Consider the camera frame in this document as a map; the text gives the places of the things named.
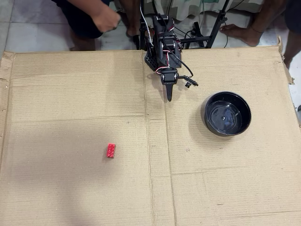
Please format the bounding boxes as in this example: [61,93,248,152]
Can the black camera cable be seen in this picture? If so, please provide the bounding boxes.
[168,50,195,78]

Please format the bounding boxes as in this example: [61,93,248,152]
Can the black round bowl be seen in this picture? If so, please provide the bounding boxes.
[204,90,252,137]

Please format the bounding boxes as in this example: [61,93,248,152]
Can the black tripod stand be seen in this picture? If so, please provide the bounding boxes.
[181,0,230,49]

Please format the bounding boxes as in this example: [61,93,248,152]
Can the brown cardboard sheet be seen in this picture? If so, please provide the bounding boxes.
[0,35,301,226]

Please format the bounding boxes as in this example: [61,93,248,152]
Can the bare foot at right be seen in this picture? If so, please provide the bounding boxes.
[220,0,291,47]

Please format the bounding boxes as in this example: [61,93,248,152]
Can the bare human hand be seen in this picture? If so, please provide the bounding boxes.
[93,9,122,32]

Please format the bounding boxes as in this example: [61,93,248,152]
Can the dark shorts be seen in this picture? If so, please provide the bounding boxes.
[284,0,301,32]

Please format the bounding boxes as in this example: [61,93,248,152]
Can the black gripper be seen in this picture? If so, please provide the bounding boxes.
[157,67,179,102]

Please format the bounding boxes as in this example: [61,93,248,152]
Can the thin black floor cable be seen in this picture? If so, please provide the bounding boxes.
[221,17,230,48]

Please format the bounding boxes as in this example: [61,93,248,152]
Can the red lego block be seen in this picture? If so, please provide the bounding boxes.
[106,143,117,159]

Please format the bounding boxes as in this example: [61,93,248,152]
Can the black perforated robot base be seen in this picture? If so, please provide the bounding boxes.
[144,50,160,73]

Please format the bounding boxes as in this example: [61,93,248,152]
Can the black pole stand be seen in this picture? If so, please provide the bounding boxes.
[133,0,148,50]

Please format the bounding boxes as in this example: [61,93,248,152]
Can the black shorts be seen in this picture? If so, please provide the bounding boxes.
[52,0,111,40]

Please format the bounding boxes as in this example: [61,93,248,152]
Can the white cable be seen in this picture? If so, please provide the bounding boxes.
[140,4,153,45]

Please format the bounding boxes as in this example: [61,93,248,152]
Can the bare human leg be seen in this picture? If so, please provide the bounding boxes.
[69,30,97,52]
[283,30,301,69]
[117,0,142,38]

